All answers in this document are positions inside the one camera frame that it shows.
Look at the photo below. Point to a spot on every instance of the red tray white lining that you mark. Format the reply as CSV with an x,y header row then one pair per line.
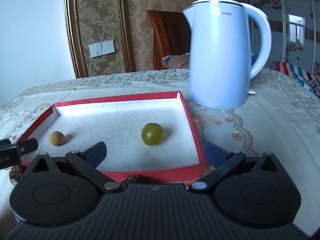
x,y
118,122

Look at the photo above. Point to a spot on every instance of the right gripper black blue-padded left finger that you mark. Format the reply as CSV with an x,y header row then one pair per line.
x,y
85,165

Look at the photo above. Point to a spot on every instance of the floral lace tablecloth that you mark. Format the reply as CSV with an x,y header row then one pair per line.
x,y
281,117

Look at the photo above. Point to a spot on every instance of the white electric kettle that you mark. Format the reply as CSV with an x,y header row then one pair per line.
x,y
230,44

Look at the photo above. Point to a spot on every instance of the brown wooden headboard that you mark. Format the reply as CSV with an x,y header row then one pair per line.
x,y
171,35

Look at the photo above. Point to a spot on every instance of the floral glass wardrobe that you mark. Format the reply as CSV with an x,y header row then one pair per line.
x,y
295,31

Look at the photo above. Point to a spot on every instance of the white wall switch panel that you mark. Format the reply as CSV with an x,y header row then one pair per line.
x,y
101,48

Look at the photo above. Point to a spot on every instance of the gold framed wallpaper panel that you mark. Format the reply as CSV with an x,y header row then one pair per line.
x,y
92,22

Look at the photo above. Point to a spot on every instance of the patterned pillow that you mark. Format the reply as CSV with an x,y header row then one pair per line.
x,y
176,61

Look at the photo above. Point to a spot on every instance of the colourful striped blanket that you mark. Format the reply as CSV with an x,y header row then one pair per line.
x,y
304,78

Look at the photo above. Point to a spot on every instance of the tan longan fruit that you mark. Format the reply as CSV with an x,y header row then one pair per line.
x,y
57,138

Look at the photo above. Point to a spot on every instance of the brown speckled fruit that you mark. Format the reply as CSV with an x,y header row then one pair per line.
x,y
16,172

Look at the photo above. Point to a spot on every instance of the dark spiky fruit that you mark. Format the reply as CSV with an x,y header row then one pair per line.
x,y
138,179

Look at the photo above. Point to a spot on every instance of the green tomato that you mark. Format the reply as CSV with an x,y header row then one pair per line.
x,y
152,134

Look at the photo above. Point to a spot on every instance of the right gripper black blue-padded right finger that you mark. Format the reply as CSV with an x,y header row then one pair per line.
x,y
225,164

